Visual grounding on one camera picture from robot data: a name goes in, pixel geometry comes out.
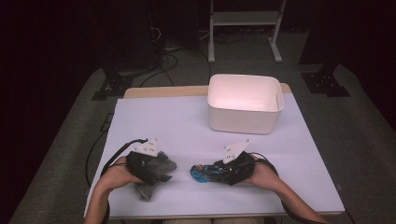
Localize wooden table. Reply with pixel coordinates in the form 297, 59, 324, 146
83, 82, 347, 221

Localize blue patterned sock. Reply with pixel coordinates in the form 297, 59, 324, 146
190, 163, 232, 185

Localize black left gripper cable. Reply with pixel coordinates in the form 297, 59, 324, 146
99, 137, 149, 224

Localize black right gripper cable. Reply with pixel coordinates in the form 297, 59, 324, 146
251, 151, 325, 224

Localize black stand base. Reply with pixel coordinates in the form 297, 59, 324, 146
91, 68, 135, 102
301, 63, 351, 98

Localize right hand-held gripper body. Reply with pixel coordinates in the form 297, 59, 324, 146
217, 138, 257, 187

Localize person's left hand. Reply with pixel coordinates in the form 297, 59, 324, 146
98, 156, 145, 189

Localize black cable beside table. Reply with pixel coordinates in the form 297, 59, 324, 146
85, 112, 115, 189

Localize white plastic bin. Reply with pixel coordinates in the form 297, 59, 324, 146
206, 73, 285, 135

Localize grey sock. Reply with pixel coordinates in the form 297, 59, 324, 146
133, 150, 178, 203

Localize white table sheet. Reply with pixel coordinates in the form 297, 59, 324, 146
83, 92, 347, 220

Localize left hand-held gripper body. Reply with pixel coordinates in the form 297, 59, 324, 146
125, 137, 163, 187

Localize black floor cables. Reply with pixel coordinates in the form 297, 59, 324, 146
138, 26, 213, 89

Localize white metal stand frame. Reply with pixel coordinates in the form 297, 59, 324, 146
207, 0, 288, 64

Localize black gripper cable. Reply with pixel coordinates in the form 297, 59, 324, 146
99, 137, 149, 224
251, 151, 325, 224

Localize person's right hand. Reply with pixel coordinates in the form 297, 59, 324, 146
243, 154, 285, 191

